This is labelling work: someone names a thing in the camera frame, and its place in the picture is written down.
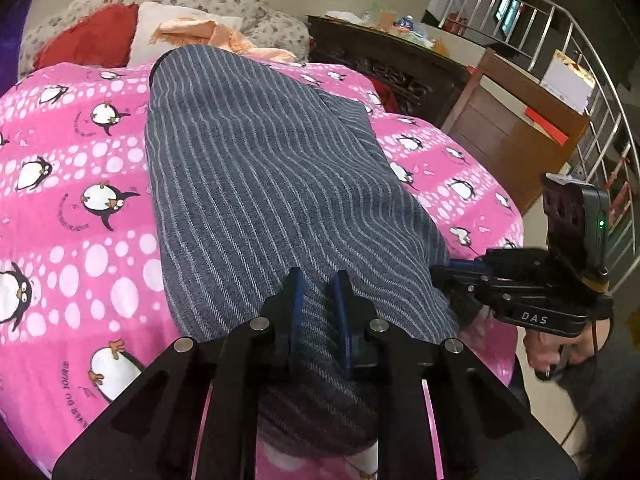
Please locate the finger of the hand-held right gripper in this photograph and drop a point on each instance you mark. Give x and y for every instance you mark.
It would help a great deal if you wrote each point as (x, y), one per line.
(450, 280)
(467, 263)

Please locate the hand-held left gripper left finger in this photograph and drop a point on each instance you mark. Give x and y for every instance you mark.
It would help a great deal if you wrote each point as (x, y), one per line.
(295, 305)

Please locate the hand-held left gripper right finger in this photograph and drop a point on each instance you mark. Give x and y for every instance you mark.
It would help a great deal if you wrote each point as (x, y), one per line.
(343, 310)

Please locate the grey striped suit jacket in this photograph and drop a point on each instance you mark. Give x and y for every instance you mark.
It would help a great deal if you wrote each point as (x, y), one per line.
(275, 160)

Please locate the person's right forearm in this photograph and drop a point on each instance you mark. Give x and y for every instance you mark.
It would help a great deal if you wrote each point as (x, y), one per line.
(600, 400)

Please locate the person's right hand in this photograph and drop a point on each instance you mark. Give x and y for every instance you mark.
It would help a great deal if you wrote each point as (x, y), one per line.
(575, 350)

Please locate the red paper strip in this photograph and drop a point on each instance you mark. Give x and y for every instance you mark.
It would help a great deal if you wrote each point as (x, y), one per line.
(547, 126)

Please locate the brown wooden cabinet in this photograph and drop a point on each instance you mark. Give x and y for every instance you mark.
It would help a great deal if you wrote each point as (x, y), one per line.
(500, 135)

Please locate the white cardboard box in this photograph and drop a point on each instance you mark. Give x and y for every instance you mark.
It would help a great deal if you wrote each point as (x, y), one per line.
(565, 82)

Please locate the red cloth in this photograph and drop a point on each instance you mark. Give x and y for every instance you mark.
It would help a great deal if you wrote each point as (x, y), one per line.
(385, 95)

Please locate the metal stair railing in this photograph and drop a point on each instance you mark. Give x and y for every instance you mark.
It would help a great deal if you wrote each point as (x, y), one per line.
(570, 24)

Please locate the dark carved wooden headboard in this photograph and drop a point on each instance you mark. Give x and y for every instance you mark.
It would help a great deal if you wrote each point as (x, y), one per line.
(400, 65)

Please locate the pile of household clutter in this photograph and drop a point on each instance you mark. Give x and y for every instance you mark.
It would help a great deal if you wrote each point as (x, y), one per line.
(400, 25)

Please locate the pink penguin print blanket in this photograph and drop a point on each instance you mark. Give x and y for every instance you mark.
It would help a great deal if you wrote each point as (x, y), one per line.
(75, 160)

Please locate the peach fringed scarf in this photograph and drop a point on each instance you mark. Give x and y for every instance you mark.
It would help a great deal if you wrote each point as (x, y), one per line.
(200, 30)

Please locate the white pillow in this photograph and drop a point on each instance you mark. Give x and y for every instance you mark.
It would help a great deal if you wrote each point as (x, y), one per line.
(145, 25)

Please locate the red pillow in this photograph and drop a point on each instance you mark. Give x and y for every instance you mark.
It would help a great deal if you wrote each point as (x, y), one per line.
(90, 35)

